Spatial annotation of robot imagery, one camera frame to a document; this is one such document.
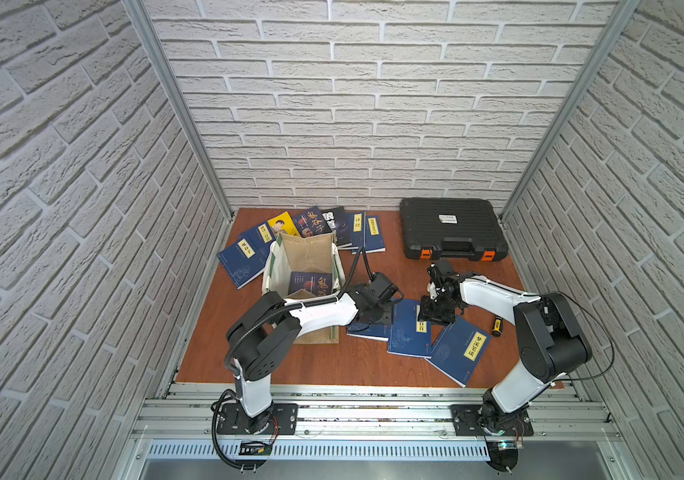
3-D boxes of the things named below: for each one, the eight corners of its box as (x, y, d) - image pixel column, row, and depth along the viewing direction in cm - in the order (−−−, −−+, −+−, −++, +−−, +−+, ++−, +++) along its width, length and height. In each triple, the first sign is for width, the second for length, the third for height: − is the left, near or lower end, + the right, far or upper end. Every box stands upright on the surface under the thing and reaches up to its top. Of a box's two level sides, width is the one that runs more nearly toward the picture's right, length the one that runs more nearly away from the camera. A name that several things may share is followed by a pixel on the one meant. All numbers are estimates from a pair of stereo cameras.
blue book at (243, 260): (238, 288, 100) (235, 284, 98) (215, 255, 109) (213, 250, 107) (272, 268, 106) (270, 263, 104) (248, 237, 114) (246, 233, 112)
